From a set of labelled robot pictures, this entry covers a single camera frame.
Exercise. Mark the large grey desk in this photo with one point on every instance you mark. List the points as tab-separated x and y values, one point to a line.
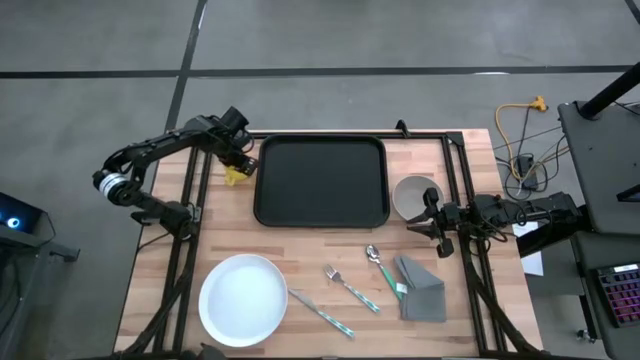
605	165

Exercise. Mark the yellow mug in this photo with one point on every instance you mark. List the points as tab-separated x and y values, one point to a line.
234	177

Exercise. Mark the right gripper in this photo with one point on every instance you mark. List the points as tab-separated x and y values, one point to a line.
450	217

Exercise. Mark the keyboard with coloured keys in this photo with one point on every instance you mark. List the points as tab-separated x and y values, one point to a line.
622	295

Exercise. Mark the black frame bracket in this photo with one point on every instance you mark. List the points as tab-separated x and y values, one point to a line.
402	128

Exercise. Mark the black diagonal pole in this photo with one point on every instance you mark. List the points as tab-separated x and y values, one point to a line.
610	92

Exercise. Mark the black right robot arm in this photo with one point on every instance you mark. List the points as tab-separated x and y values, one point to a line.
540	207

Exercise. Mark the black metal table frame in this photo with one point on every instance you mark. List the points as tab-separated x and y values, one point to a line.
452	165

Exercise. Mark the beige bowl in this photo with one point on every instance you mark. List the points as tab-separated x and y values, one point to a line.
407	195

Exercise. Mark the dark grey side desk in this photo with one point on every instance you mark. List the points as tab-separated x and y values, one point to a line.
590	300

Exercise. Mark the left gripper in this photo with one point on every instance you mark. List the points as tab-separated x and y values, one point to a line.
237	145

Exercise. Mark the grey napkin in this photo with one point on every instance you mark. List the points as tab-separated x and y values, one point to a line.
425	300

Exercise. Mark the white round plate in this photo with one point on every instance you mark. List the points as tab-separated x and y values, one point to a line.
242	300

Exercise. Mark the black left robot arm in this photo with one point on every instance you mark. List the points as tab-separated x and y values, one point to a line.
150	145

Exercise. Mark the white paper sheet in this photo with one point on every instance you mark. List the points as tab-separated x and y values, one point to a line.
532	262

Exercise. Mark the black computer with blue light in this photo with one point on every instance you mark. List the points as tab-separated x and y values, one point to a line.
20	225

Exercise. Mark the black desk crossbar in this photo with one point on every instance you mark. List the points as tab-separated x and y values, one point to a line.
540	240

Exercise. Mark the desk caster wheel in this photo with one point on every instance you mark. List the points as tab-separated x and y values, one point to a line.
584	335

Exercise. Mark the black angled bracket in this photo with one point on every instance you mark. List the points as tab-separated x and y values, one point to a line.
629	194

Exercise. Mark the black plastic tray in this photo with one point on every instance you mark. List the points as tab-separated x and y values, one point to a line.
320	180

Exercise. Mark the black power adapter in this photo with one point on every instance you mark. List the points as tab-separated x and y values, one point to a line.
526	170

